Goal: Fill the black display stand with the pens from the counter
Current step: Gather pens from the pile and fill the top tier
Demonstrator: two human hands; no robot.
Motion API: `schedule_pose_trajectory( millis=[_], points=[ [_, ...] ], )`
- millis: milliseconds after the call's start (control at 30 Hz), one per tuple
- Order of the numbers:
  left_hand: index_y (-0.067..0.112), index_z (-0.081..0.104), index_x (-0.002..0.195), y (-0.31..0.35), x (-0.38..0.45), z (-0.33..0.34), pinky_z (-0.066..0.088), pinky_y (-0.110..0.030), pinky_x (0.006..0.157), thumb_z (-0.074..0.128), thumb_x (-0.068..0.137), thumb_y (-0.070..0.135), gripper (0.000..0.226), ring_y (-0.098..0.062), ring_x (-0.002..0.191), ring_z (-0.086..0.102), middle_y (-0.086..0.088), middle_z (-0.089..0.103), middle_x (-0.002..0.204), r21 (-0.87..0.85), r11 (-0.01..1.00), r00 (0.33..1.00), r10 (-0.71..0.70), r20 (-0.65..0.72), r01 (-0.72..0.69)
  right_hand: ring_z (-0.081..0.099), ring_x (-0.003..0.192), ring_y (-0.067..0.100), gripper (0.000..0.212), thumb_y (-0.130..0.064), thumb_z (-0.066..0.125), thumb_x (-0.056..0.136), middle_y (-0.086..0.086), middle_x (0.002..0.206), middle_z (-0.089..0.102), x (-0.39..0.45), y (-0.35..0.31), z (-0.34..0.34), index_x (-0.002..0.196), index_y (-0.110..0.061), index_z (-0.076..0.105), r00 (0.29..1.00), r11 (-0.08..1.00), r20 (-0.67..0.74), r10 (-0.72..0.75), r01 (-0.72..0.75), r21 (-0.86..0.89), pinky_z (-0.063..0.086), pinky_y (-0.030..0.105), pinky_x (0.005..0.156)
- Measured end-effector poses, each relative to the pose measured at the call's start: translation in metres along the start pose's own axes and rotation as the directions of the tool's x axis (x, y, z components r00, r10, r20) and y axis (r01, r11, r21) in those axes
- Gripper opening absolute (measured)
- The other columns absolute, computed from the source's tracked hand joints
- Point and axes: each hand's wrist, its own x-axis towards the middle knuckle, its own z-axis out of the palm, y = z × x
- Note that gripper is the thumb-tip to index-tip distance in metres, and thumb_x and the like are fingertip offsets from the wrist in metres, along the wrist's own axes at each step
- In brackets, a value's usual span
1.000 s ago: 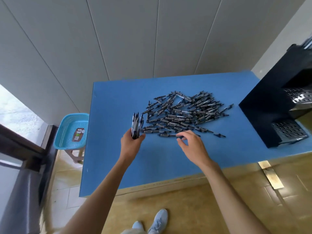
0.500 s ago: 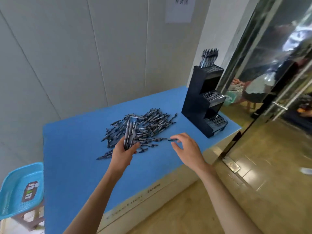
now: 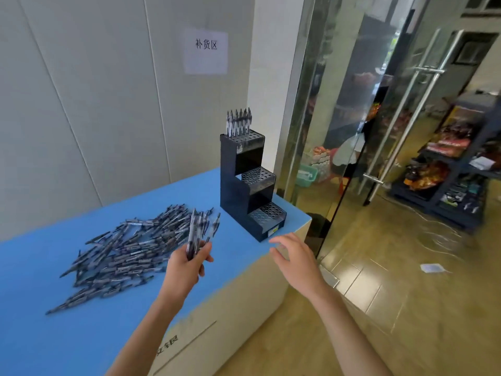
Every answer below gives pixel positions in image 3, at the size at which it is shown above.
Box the steel framed glass partition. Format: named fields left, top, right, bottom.
left=273, top=0, right=415, bottom=259

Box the blue table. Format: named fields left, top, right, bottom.
left=0, top=167, right=312, bottom=376

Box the green plastic basket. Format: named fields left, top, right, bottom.
left=295, top=164, right=318, bottom=189

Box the frameless glass swing door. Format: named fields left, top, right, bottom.
left=362, top=0, right=501, bottom=239

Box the row of black pens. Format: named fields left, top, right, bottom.
left=226, top=108, right=253, bottom=138

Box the long steel door handle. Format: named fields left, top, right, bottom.
left=358, top=29, right=441, bottom=194
left=367, top=29, right=466, bottom=202

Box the black tiered pen display stand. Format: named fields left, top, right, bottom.
left=220, top=128, right=288, bottom=242

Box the dark goods shelf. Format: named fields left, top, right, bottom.
left=388, top=92, right=501, bottom=234

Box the person's left hand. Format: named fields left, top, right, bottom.
left=156, top=240, right=215, bottom=310

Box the brass floor plate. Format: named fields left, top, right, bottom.
left=319, top=265, right=340, bottom=288

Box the pile of black pens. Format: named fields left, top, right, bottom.
left=45, top=203, right=214, bottom=316

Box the person's left forearm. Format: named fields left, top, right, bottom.
left=105, top=297, right=185, bottom=376

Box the person's right hand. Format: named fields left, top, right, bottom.
left=269, top=232, right=337, bottom=306

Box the white paper sign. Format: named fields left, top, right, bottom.
left=182, top=28, right=229, bottom=76

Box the person's right forearm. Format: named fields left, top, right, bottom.
left=313, top=289, right=394, bottom=376

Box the pile of colourful snack packets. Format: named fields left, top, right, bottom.
left=403, top=107, right=501, bottom=192

